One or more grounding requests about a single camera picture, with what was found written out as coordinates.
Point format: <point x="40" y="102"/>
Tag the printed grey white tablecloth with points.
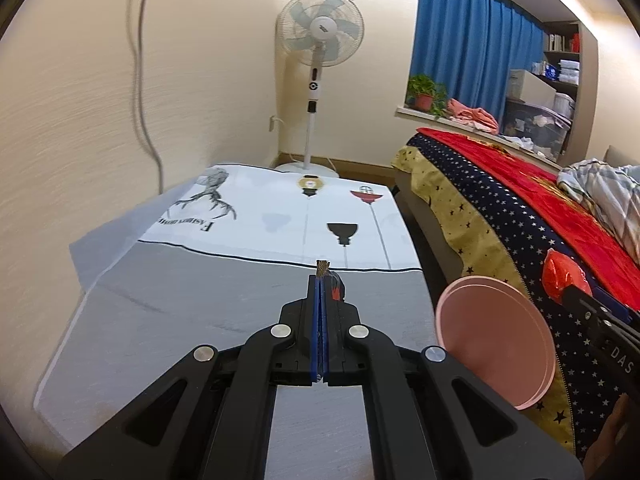
<point x="175" y="320"/>

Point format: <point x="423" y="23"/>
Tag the pink plastic plate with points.
<point x="495" y="340"/>

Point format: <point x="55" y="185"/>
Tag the blue curtain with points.
<point x="475" y="50"/>

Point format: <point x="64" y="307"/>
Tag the white box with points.
<point x="530" y="87"/>

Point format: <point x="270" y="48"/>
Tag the wooden bookshelf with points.
<point x="562" y="42"/>

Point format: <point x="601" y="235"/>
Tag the red plastic bag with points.
<point x="560" y="275"/>

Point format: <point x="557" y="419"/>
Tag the pink cloth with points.
<point x="470" y="115"/>

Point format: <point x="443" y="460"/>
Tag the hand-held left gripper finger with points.
<point x="316" y="330"/>
<point x="325" y="340"/>

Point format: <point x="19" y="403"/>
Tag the navy star-print blanket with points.
<point x="500" y="220"/>

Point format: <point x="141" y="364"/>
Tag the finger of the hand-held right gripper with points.
<point x="617" y="310"/>
<point x="605" y="340"/>

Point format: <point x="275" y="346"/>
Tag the small foil snack wrapper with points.
<point x="322" y="266"/>

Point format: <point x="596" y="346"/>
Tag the white wall outlet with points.
<point x="274" y="123"/>

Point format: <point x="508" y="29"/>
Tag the person's right hand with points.
<point x="607" y="435"/>

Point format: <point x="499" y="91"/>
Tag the striped grey white cloth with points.
<point x="600" y="185"/>

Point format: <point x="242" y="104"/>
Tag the white standing fan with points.
<point x="320" y="25"/>

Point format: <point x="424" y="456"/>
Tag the potted green plant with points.
<point x="425" y="100"/>

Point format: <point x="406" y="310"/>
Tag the clear plastic storage box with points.
<point x="535" y="125"/>

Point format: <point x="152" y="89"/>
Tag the red blanket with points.
<point x="525" y="180"/>

